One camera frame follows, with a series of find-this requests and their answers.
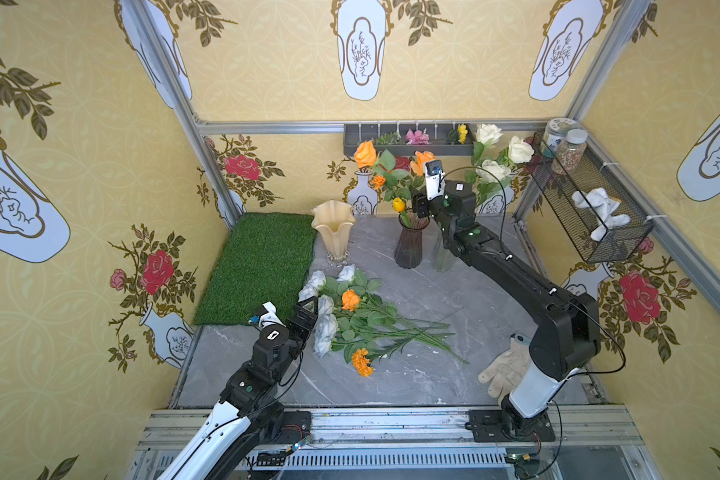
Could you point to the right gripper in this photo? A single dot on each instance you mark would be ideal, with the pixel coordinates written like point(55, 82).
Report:
point(421, 205)

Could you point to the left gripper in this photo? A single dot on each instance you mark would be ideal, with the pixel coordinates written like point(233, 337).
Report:
point(303, 315)

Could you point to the white rose stem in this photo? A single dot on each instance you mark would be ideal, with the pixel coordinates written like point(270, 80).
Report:
point(492, 170)

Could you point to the yellow orange tulip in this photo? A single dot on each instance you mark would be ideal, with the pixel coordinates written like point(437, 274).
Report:
point(400, 206)

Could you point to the orange rose stem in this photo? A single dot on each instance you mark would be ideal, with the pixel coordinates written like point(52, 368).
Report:
point(418, 163)

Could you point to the orange marigold stem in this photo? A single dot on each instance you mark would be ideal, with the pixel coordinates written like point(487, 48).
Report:
point(378, 182)

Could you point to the orange marigold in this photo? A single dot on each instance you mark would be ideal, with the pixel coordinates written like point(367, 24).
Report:
point(364, 356)

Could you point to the orange rose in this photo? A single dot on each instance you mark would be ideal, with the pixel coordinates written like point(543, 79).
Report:
point(370, 162)
point(369, 316)

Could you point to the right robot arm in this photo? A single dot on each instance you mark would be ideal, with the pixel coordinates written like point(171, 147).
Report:
point(567, 337)

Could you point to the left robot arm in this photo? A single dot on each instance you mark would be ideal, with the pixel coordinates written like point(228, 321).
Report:
point(248, 411)

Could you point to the clear glass vase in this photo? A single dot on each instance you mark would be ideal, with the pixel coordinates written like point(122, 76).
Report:
point(442, 259)

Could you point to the pale blue rose top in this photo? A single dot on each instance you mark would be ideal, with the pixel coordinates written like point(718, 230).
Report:
point(313, 286)

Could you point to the purple glass vase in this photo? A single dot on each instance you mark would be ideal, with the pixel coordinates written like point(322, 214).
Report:
point(408, 253)

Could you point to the yellow flower in tray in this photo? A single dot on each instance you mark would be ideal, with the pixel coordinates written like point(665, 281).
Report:
point(462, 131)

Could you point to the pink flower in tray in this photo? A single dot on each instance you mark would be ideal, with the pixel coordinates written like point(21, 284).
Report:
point(417, 137)

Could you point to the green artificial grass mat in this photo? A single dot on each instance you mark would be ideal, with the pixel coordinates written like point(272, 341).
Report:
point(265, 258)

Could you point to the cream ruffled vase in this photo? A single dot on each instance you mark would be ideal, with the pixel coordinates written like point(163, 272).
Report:
point(333, 220)

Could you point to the glass jar with white lid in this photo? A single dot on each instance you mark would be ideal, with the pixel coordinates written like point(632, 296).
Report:
point(555, 132)

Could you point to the bottle with colourful beads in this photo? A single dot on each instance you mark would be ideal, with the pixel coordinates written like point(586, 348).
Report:
point(570, 151)

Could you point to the white cloth in basket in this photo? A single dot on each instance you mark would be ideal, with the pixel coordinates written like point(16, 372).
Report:
point(603, 208)

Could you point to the beige work glove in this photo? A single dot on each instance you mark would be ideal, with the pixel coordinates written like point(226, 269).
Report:
point(507, 370)

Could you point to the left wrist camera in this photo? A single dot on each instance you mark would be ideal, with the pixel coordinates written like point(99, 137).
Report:
point(264, 316)

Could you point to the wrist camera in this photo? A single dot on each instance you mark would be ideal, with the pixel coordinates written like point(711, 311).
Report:
point(434, 179)
point(264, 316)

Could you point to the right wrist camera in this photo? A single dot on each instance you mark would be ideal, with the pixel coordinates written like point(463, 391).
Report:
point(434, 179)

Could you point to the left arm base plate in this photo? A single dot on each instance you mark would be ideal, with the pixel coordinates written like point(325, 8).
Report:
point(292, 427)

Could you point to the grey wall planter tray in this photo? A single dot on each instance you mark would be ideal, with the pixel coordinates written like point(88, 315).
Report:
point(391, 136)

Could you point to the black wire wall basket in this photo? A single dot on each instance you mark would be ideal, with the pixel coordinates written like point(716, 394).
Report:
point(619, 243)

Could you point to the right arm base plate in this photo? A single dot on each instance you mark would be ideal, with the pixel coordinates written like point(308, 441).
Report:
point(504, 426)

